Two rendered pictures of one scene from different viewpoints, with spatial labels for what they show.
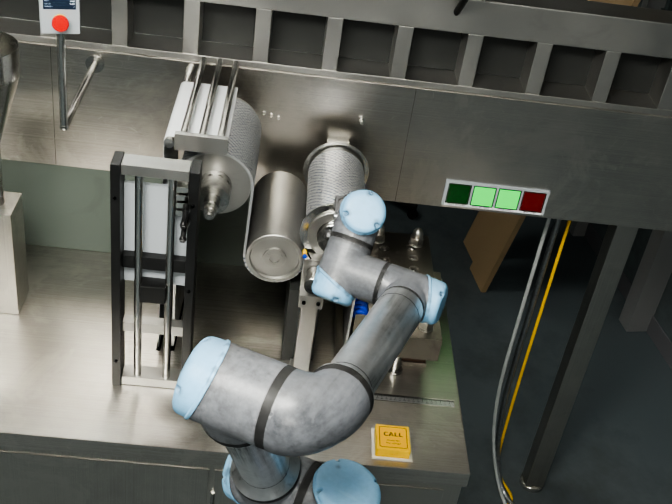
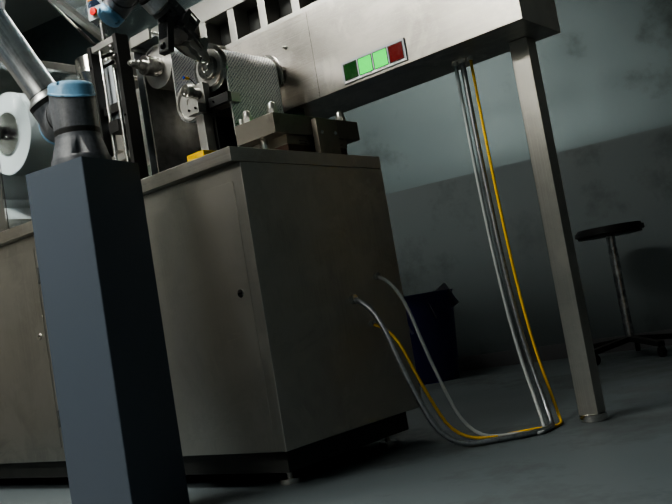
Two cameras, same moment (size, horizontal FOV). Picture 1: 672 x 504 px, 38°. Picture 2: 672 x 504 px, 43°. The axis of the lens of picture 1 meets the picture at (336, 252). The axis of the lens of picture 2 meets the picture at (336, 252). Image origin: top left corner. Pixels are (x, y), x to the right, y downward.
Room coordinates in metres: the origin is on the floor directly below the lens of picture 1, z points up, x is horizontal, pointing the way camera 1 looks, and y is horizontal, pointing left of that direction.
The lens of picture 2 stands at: (-0.03, -2.00, 0.41)
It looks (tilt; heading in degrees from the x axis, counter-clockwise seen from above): 5 degrees up; 44
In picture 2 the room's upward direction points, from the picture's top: 10 degrees counter-clockwise
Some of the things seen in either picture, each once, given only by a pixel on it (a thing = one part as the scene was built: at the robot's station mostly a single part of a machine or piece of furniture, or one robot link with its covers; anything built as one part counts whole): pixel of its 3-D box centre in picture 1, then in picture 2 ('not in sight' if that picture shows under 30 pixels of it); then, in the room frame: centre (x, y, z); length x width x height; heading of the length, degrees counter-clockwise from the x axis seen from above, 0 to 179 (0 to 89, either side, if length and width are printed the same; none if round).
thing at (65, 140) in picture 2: not in sight; (80, 149); (1.10, -0.08, 0.95); 0.15 x 0.15 x 0.10
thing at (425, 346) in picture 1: (399, 291); (299, 133); (1.81, -0.16, 1.00); 0.40 x 0.16 x 0.06; 5
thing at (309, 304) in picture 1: (307, 320); (202, 131); (1.59, 0.04, 1.05); 0.06 x 0.05 x 0.31; 5
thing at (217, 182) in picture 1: (214, 192); (150, 66); (1.59, 0.25, 1.34); 0.06 x 0.06 x 0.06; 5
